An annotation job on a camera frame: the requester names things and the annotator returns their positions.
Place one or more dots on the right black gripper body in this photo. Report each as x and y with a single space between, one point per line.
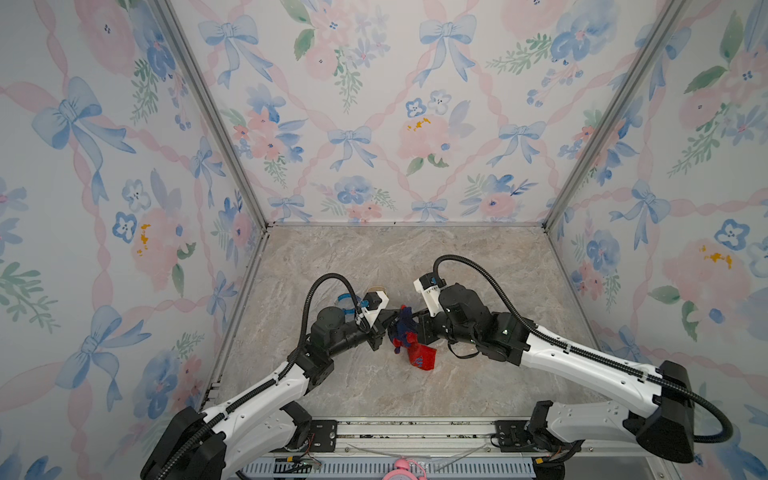
430 327

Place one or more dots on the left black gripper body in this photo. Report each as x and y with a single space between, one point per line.
373 336

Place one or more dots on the red blue patterned cloth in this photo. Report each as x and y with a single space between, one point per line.
403 334

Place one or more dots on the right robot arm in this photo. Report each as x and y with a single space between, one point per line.
652 407

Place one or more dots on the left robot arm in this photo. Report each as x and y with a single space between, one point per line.
221 440

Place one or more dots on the pink round object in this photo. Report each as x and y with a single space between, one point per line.
406 469

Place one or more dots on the blue strap watch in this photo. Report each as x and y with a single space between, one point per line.
346 304

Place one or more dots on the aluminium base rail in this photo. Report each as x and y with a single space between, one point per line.
398 436

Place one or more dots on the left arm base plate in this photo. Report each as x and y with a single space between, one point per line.
314 436

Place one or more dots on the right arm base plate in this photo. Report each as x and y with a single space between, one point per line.
524 436

